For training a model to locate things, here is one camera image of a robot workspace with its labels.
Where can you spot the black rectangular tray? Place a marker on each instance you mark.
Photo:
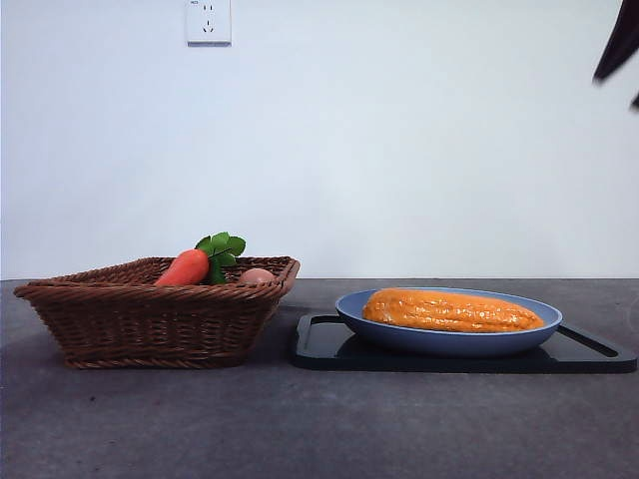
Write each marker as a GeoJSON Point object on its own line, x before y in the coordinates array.
{"type": "Point", "coordinates": [319, 356]}

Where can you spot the brown egg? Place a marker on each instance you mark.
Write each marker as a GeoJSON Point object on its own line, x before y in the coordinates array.
{"type": "Point", "coordinates": [257, 276]}

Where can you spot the brown wicker basket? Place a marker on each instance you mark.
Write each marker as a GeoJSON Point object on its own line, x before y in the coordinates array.
{"type": "Point", "coordinates": [150, 324]}

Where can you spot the yellow corn cob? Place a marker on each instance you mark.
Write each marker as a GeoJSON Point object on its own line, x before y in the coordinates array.
{"type": "Point", "coordinates": [449, 312]}

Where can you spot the blue round plate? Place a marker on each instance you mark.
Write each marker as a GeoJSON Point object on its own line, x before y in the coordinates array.
{"type": "Point", "coordinates": [449, 344]}

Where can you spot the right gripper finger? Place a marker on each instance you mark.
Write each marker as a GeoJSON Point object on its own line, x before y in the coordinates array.
{"type": "Point", "coordinates": [636, 100]}
{"type": "Point", "coordinates": [621, 40]}

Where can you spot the orange carrot with green leaves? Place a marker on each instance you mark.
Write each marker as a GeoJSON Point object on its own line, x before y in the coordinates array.
{"type": "Point", "coordinates": [185, 267]}

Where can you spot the white wall power socket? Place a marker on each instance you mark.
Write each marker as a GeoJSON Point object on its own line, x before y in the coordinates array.
{"type": "Point", "coordinates": [209, 25]}

